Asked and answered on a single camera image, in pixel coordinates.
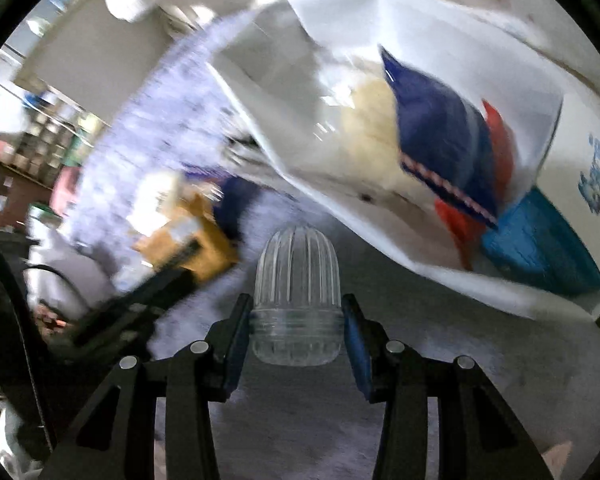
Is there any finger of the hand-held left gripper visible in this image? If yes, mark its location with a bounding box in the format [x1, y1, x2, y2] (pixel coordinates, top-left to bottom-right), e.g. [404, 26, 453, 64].
[67, 240, 203, 348]

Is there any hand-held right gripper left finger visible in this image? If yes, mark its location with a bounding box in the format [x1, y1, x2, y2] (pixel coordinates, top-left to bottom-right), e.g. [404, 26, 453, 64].
[40, 294, 255, 480]

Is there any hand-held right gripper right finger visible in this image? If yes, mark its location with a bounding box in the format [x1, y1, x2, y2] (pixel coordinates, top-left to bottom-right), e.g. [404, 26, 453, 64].
[341, 294, 556, 480]

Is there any yellow cracker packet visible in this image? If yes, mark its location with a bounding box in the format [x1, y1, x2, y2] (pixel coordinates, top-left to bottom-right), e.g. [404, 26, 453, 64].
[132, 192, 241, 281]

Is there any clear plastic bottle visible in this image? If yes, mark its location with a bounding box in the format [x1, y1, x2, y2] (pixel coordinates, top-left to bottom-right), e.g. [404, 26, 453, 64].
[249, 226, 345, 366]

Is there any white fabric storage bin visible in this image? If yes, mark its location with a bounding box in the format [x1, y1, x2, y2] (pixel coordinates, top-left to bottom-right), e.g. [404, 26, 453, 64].
[205, 0, 600, 321]

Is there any white pillow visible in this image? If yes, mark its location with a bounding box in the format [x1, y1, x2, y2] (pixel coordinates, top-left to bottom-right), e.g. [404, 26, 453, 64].
[27, 220, 116, 306]

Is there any wooden cabinet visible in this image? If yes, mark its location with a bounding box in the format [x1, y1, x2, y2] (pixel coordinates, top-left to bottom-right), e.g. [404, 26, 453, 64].
[0, 145, 56, 231]

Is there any purple fuzzy blanket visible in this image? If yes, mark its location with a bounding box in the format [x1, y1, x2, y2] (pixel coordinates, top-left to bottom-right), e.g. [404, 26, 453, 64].
[70, 10, 600, 480]

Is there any shoe rack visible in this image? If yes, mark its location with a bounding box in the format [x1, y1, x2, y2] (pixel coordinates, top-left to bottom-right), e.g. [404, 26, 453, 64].
[0, 100, 106, 191]

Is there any blue cardboard box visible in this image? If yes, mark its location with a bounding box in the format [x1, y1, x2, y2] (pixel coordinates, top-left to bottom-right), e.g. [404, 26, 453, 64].
[480, 187, 600, 296]

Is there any pale snack packet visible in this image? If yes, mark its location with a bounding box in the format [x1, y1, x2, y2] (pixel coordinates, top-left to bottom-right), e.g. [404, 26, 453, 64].
[337, 77, 441, 211]

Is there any blue striped-edge snack packet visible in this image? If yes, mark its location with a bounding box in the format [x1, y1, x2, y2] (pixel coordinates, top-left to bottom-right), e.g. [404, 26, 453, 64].
[377, 45, 501, 228]

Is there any cream bed headboard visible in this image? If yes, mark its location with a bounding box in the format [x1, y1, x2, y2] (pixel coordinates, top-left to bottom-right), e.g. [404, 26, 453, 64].
[15, 0, 261, 126]

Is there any red snack packet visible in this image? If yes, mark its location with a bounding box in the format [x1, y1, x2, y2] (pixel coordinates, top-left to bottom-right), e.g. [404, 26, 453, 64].
[432, 100, 518, 271]

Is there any black cable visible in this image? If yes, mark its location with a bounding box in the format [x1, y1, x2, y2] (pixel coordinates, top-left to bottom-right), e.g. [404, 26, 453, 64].
[22, 262, 88, 311]

